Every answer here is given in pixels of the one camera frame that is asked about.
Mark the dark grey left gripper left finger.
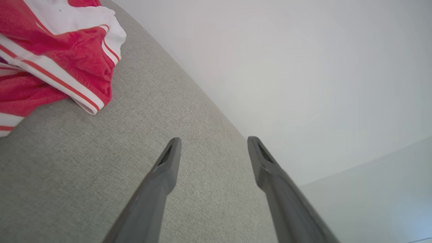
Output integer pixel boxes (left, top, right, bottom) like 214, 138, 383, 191
103, 137, 182, 243

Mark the grey fabric sofa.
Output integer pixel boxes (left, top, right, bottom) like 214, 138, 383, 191
0, 0, 279, 243

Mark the red and white striped garment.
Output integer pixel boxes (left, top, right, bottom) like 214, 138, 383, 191
0, 0, 127, 137

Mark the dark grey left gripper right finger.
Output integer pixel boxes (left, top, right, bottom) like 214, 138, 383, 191
247, 136, 341, 243

